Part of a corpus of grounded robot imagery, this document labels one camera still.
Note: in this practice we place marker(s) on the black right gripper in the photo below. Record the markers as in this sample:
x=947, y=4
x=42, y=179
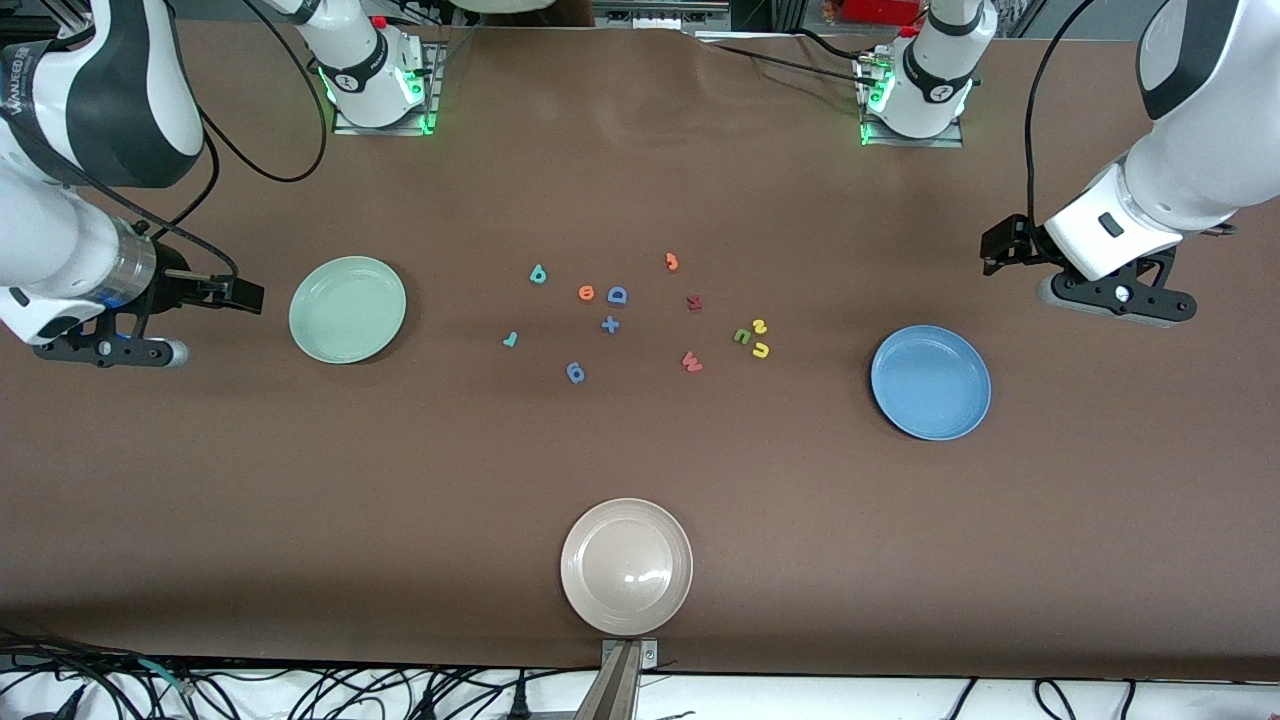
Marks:
x=176, y=283

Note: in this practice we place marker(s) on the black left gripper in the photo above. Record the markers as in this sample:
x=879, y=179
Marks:
x=1026, y=244

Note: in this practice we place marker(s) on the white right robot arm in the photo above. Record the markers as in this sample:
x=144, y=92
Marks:
x=120, y=90

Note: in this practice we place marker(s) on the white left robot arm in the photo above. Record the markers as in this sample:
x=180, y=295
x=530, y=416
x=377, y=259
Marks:
x=1200, y=150

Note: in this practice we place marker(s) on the pale green plate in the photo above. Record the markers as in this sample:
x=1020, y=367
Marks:
x=347, y=310

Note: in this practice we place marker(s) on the blue plate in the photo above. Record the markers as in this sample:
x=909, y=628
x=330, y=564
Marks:
x=930, y=383

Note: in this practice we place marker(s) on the red box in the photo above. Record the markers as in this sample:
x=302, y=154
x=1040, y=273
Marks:
x=880, y=10

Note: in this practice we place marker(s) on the pink foam letter W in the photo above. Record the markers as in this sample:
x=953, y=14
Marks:
x=692, y=363

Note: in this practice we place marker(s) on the blue foam letter D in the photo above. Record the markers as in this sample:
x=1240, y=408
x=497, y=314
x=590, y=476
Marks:
x=612, y=295

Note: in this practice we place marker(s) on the grey power strip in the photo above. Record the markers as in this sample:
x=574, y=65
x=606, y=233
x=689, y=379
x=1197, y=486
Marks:
x=660, y=14

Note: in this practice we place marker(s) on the brown table cover sheet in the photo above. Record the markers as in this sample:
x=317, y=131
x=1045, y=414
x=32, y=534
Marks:
x=640, y=460

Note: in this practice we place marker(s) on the beige plate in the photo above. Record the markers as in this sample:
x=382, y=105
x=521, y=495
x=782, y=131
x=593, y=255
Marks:
x=626, y=567

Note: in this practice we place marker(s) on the black power plug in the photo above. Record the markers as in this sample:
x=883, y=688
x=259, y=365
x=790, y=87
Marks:
x=519, y=700

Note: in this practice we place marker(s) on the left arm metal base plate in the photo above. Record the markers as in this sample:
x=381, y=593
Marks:
x=940, y=140

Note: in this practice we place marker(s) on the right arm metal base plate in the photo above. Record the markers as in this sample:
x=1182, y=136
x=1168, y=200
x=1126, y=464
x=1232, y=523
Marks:
x=400, y=128

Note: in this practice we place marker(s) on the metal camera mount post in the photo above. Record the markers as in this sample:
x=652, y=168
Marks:
x=618, y=690

